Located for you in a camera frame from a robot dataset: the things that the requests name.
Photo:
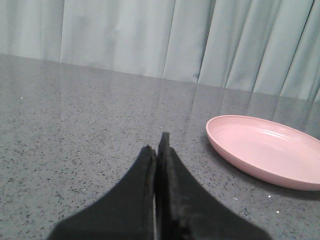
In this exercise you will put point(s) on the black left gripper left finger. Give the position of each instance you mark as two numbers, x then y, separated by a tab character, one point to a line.
124	213

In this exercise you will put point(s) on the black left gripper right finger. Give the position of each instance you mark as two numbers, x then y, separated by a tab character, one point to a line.
186	211

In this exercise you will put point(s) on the pale green curtain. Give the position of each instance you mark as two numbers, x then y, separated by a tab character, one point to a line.
262	46

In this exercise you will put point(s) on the pink plate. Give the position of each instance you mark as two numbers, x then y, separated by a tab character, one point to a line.
269	151

